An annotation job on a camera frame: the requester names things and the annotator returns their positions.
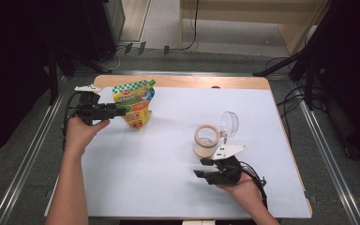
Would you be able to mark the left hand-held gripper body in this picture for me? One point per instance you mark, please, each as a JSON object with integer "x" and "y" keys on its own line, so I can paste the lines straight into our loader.
{"x": 89, "y": 108}

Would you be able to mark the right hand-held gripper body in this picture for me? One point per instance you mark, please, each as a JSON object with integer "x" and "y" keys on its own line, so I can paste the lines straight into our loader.
{"x": 226, "y": 172}

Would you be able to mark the clear jar with hinged lid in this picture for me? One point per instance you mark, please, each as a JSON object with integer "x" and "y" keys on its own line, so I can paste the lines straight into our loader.
{"x": 204, "y": 145}

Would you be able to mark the yellow green refill pouch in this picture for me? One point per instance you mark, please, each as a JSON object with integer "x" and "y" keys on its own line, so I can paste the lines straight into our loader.
{"x": 134, "y": 100}

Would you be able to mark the person's right hand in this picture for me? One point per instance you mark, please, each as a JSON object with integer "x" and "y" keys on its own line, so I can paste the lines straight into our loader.
{"x": 243, "y": 190}

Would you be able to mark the person's left hand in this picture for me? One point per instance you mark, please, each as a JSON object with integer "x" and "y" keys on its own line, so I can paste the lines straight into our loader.
{"x": 81, "y": 134}

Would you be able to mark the black stand with legs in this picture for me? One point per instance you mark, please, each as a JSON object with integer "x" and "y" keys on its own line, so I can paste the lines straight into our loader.
{"x": 53, "y": 78}

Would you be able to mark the small dark table grommet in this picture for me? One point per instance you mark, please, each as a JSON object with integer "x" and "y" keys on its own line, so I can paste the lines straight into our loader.
{"x": 215, "y": 87}

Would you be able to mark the black cabinet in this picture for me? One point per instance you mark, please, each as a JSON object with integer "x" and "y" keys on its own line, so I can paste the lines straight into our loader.
{"x": 106, "y": 25}

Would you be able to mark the dark curtain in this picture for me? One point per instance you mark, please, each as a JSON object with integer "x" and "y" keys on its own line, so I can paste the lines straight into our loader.
{"x": 18, "y": 62}
{"x": 353, "y": 62}

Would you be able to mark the black stand with slanted bar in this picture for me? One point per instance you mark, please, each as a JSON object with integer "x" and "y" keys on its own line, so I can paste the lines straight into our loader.
{"x": 293, "y": 56}

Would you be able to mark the light wooden bench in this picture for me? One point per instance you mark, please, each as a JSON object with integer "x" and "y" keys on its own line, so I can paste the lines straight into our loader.
{"x": 231, "y": 15}

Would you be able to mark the metal floor rail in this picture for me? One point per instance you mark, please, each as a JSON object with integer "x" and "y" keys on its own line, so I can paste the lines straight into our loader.
{"x": 331, "y": 156}
{"x": 28, "y": 162}

